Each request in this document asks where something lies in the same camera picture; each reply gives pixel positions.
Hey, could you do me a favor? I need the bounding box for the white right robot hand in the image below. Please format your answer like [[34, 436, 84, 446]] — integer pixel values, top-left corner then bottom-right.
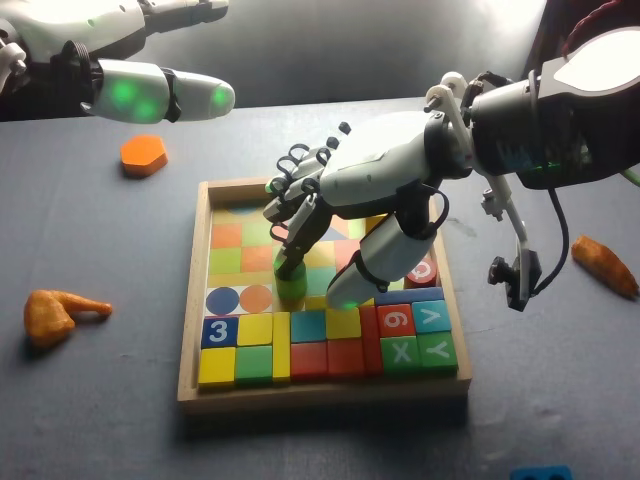
[[263, 110, 451, 314]]

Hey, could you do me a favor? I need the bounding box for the red cylinder block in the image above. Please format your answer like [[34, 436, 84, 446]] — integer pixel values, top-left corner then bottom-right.
[[403, 257, 439, 291]]

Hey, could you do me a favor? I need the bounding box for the green cylinder block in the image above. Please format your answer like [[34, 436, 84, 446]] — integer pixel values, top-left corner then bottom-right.
[[273, 260, 308, 302]]

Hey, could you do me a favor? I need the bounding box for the orange hexagon block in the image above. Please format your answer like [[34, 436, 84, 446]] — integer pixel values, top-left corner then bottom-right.
[[119, 133, 170, 180]]

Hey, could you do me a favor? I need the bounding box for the blue block with holes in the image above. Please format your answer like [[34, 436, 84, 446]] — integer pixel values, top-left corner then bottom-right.
[[509, 463, 574, 480]]

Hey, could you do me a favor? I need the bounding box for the wooden puzzle tray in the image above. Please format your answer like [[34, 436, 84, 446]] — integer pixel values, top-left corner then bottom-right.
[[177, 177, 474, 416]]

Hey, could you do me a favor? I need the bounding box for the orange toy food piece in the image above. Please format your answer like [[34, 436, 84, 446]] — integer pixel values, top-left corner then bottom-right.
[[571, 234, 640, 300]]

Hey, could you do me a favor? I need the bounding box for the orange toy chicken drumstick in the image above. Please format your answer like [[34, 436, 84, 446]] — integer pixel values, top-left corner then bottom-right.
[[23, 288, 114, 350]]

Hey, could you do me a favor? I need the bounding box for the grey table cloth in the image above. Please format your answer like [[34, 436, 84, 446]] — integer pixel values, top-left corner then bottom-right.
[[0, 94, 640, 480]]

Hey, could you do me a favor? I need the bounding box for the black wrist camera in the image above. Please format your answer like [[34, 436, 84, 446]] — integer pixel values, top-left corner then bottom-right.
[[488, 248, 544, 312]]

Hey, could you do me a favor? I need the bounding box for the black camera cable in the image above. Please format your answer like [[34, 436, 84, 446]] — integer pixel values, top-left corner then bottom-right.
[[529, 187, 574, 297]]

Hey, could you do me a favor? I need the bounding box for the red braided cable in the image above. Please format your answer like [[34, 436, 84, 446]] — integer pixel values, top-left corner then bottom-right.
[[562, 0, 624, 57]]

